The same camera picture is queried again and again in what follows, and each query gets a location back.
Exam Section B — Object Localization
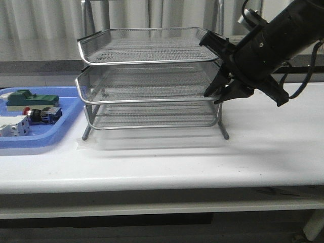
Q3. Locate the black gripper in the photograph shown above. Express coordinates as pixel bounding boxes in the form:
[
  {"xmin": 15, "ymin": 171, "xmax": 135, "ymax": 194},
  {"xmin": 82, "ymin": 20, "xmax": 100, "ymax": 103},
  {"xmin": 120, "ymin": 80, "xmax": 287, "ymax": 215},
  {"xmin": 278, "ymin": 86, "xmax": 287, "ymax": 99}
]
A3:
[{"xmin": 199, "ymin": 27, "xmax": 289, "ymax": 106}]

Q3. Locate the red emergency stop button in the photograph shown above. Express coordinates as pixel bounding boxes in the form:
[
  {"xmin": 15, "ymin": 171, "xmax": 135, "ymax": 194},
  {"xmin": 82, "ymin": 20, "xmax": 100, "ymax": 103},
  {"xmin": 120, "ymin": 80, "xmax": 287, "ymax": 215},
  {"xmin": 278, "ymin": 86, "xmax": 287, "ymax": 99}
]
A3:
[{"xmin": 22, "ymin": 107, "xmax": 62, "ymax": 125}]

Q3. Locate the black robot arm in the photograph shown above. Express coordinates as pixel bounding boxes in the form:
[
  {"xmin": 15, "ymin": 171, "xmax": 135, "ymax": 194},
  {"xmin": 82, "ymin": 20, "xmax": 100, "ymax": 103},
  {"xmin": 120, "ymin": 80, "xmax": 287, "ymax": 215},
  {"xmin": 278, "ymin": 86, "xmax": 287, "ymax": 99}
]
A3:
[{"xmin": 199, "ymin": 1, "xmax": 323, "ymax": 106}]

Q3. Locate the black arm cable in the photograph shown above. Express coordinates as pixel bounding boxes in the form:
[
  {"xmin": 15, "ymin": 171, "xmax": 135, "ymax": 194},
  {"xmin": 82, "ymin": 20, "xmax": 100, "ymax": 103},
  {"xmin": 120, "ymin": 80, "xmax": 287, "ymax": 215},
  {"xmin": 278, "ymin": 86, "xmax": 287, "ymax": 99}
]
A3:
[{"xmin": 277, "ymin": 40, "xmax": 324, "ymax": 99}]

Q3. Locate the green terminal block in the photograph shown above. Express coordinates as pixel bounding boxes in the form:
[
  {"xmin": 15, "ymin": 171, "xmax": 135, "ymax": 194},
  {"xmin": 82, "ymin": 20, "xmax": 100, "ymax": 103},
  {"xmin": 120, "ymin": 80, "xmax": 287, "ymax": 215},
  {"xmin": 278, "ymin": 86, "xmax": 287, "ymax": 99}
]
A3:
[{"xmin": 6, "ymin": 89, "xmax": 59, "ymax": 111}]

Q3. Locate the grey metal rack frame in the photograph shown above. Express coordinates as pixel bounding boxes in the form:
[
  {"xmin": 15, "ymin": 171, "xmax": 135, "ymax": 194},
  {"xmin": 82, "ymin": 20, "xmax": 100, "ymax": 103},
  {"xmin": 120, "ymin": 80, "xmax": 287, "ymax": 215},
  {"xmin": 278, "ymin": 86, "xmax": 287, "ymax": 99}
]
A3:
[{"xmin": 81, "ymin": 1, "xmax": 229, "ymax": 140}]

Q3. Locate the blue plastic tray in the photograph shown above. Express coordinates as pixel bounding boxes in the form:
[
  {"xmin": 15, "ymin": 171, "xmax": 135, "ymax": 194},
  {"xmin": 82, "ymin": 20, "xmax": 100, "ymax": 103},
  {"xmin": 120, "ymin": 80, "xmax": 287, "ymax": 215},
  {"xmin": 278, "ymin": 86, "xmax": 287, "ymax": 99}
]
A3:
[{"xmin": 1, "ymin": 86, "xmax": 83, "ymax": 149}]

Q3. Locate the grey stone counter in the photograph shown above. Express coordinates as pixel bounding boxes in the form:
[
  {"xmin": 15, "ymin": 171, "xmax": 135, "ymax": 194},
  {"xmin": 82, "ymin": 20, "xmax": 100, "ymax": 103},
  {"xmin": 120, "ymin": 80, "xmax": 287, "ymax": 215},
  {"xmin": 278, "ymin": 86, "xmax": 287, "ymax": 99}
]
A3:
[{"xmin": 0, "ymin": 34, "xmax": 324, "ymax": 76}]

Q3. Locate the white circuit breaker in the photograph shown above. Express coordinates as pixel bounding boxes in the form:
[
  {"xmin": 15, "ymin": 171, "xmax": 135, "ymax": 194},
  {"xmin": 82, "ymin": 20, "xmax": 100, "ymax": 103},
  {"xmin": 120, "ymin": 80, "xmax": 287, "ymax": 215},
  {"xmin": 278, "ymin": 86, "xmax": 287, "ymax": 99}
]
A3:
[{"xmin": 1, "ymin": 115, "xmax": 30, "ymax": 137}]

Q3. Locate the white table leg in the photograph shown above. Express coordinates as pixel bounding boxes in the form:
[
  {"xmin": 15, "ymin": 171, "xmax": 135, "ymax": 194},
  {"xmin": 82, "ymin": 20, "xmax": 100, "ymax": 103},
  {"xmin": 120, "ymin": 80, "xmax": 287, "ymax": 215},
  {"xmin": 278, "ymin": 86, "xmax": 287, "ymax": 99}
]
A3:
[{"xmin": 303, "ymin": 209, "xmax": 324, "ymax": 241}]

